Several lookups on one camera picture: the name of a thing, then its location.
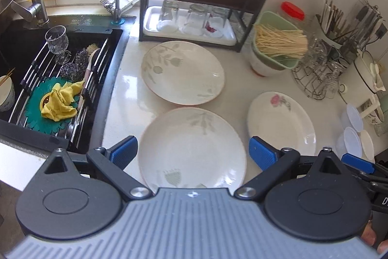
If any white plastic bowl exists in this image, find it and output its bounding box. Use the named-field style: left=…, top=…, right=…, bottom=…
left=360, top=129, right=375, bottom=163

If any translucent plastic bowl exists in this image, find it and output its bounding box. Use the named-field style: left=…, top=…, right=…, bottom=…
left=335, top=127, right=362, bottom=159
left=341, top=105, right=364, bottom=133

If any white oval rose plate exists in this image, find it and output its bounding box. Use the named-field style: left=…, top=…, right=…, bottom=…
left=247, top=91, right=316, bottom=156

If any white leaf plate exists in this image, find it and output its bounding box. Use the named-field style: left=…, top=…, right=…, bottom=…
left=137, top=107, right=247, bottom=192
left=141, top=41, right=226, bottom=106

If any chrome kitchen faucet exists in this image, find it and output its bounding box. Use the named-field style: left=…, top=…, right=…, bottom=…
left=11, top=0, right=49, bottom=26

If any person's right hand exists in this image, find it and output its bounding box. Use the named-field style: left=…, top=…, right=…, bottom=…
left=361, top=221, right=388, bottom=254

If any mint green kettle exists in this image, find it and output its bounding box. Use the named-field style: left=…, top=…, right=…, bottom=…
left=374, top=99, right=388, bottom=137

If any patterned ceramic bowl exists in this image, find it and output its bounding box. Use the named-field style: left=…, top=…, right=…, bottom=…
left=361, top=100, right=380, bottom=125

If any yellow cloth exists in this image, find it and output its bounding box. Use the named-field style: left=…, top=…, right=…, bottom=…
left=41, top=81, right=83, bottom=122

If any white electric cooking pot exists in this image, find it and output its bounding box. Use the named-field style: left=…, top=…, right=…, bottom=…
left=339, top=50, right=386, bottom=118

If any green flower mat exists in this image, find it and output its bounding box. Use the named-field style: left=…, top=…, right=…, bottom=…
left=26, top=77, right=84, bottom=134

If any white bowl under basket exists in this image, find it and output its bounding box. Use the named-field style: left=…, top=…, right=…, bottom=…
left=249, top=49, right=285, bottom=77

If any steel wool scrubber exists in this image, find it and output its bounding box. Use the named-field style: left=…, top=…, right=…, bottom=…
left=59, top=49, right=89, bottom=83

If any sink roll-up rack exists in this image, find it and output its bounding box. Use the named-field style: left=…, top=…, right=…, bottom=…
left=1, top=32, right=120, bottom=153

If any dish brush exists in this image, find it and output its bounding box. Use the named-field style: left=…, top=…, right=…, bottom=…
left=77, top=44, right=101, bottom=111

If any green noodle basket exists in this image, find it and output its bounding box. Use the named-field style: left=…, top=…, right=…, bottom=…
left=249, top=11, right=308, bottom=77

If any dry noodle bundle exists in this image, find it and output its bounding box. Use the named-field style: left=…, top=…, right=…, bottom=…
left=254, top=24, right=308, bottom=59

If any white bowl in sink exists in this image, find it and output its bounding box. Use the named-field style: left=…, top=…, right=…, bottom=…
left=0, top=75, right=15, bottom=112

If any wine glass in sink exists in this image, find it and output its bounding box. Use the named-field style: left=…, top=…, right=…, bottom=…
left=45, top=25, right=71, bottom=65

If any green chopstick holder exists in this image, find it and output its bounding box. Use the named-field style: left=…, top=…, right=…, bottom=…
left=316, top=0, right=349, bottom=44

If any white drip tray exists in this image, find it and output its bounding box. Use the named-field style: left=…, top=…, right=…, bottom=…
left=143, top=6, right=237, bottom=47

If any red lid plastic jar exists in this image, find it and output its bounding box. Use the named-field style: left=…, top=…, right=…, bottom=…
left=279, top=1, right=305, bottom=29

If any wire glass rack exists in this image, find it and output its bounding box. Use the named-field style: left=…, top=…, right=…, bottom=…
left=291, top=39, right=346, bottom=100

